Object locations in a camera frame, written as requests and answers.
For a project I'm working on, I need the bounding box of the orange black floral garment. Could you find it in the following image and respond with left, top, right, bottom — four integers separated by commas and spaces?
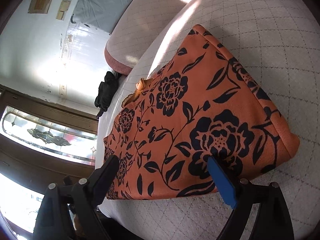
104, 25, 299, 200

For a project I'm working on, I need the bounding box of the stained glass wooden door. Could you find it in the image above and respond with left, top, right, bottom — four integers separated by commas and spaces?
1, 86, 98, 239

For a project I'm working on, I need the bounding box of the black garment on bed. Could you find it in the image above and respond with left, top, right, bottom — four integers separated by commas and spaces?
94, 71, 122, 119

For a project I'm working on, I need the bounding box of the pink quilted bed cover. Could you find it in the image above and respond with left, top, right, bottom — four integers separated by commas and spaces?
97, 0, 319, 239

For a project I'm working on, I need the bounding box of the grey pillow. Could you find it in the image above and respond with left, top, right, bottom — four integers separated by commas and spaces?
71, 0, 132, 34

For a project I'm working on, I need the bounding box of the pink quilted bolster cushion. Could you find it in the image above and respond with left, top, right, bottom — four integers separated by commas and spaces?
105, 0, 191, 76

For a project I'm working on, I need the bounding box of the wall switch plate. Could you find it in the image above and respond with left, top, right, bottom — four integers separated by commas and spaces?
56, 0, 71, 21

